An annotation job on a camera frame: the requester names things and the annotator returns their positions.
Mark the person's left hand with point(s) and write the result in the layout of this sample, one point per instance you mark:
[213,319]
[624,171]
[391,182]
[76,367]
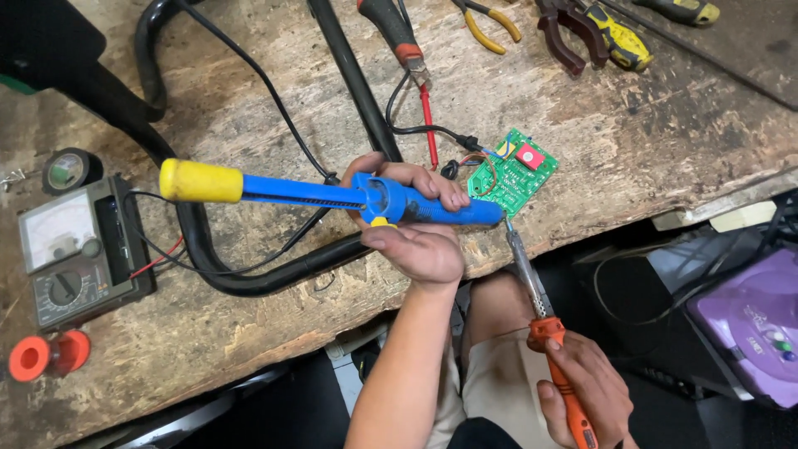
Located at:
[424,252]

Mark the person's right hand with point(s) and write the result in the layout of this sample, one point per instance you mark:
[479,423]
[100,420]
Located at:
[595,386]

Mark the orange soldering iron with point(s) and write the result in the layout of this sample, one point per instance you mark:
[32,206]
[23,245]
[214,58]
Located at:
[548,330]

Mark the blue yellow desoldering pump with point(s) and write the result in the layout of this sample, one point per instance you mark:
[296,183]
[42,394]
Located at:
[299,190]

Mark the person's leg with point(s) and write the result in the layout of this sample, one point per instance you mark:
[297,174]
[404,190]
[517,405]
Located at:
[499,305]

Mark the beige shorts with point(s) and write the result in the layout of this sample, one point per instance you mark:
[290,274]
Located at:
[499,386]

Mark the green circuit board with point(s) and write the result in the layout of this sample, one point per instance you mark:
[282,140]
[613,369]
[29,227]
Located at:
[517,178]

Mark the red test probe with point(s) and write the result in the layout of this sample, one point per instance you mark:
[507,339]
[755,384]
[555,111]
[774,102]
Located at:
[428,125]

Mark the purple plastic device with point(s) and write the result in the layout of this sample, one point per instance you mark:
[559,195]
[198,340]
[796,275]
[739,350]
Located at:
[751,324]

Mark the black straight tube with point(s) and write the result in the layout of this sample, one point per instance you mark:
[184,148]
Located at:
[358,81]

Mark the white plastic block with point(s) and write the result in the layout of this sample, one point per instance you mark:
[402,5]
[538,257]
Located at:
[717,217]

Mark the black curved tube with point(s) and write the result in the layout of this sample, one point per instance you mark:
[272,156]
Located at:
[193,231]

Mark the grey analog multimeter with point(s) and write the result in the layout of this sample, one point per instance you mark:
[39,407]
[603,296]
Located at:
[75,252]

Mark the yellow black screwdriver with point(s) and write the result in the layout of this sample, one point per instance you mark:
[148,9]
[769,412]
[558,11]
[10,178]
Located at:
[682,9]

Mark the black electrical tape roll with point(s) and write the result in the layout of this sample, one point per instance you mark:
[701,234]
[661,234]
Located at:
[70,169]

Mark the dark metal plate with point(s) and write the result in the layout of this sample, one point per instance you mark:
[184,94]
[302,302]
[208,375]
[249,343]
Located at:
[735,43]

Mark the orange solder spool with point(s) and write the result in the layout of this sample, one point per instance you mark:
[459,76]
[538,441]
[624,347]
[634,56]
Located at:
[47,355]

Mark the small metal screws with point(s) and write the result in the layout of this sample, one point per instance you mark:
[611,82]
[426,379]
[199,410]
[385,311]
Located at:
[11,178]

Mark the black bulky object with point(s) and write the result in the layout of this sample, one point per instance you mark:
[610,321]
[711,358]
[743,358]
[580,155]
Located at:
[43,43]

